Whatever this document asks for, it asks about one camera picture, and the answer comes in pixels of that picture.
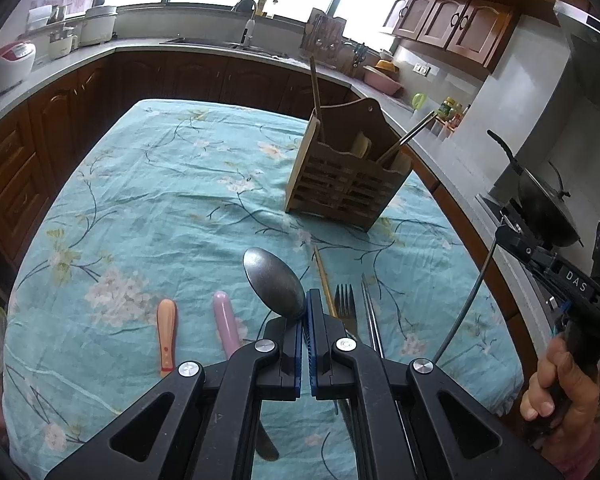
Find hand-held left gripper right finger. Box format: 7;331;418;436
307;288;563;480

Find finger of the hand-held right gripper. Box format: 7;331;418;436
495;226;542;264
499;204;527;234

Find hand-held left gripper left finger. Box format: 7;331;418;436
45;317;306;480

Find large metal fork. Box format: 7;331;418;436
334;283;361;480

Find metal chopstick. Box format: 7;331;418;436
361;273;381;356
376;111;435;166
366;277;387;359
436;236;501;361

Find metal spoon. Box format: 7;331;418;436
243;246;308;462

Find wooden utensil holder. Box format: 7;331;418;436
284;97;415;232

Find person's right hand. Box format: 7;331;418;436
519;336;600;441

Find black gas stove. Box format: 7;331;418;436
476;191;518;231

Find black wok with lid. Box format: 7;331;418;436
486;129;583;248

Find grey range hood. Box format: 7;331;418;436
552;0;600;201

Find pink plastic basin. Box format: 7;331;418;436
362;64;405;96

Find blue floral tablecloth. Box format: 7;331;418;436
2;99;526;480

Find wooden kitchen rack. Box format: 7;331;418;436
301;7;347;68

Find chrome kitchen faucet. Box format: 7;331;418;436
232;0;258;46

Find steel kitchen sink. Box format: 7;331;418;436
162;35;291;56

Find wooden base cabinets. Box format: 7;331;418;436
0;50;546;376

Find grey kitchen countertop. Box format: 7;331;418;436
0;35;556;341

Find white electric cooker pot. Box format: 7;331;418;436
80;5;118;45

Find white and red rice cooker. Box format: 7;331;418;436
0;41;37;106

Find white plastic container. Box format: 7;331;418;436
27;5;53;28

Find pink plastic handled utensil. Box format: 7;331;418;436
213;291;241;361

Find wooden wall cabinets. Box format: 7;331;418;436
380;0;596;68

